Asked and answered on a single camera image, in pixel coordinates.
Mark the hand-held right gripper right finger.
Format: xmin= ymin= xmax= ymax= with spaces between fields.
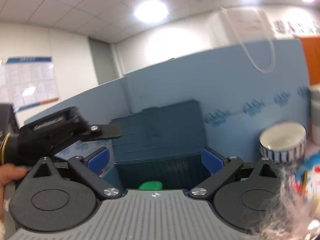
xmin=189 ymin=147 xmax=278 ymax=198

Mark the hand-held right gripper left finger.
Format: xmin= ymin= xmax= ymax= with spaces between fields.
xmin=32 ymin=147 xmax=120 ymax=198

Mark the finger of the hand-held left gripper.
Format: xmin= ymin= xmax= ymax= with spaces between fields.
xmin=80 ymin=124 xmax=123 ymax=141

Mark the blue plastic storage box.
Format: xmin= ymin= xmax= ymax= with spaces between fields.
xmin=110 ymin=99 xmax=213 ymax=193

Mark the green round lid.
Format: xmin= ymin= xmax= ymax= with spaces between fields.
xmin=138 ymin=180 xmax=163 ymax=190

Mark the person's left hand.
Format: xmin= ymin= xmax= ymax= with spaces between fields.
xmin=0 ymin=163 xmax=28 ymax=220

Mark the blue striped white bowl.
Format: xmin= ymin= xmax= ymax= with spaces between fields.
xmin=259 ymin=121 xmax=307 ymax=163

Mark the blue partition board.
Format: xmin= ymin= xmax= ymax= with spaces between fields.
xmin=0 ymin=39 xmax=312 ymax=180

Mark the colourful plastic bag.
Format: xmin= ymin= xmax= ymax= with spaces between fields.
xmin=250 ymin=150 xmax=320 ymax=240

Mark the white paper bag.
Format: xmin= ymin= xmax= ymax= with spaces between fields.
xmin=220 ymin=7 xmax=277 ymax=74

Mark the orange board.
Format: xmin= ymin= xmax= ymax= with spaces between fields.
xmin=299 ymin=35 xmax=320 ymax=85

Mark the wall poster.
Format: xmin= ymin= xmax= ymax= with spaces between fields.
xmin=0 ymin=56 xmax=62 ymax=113

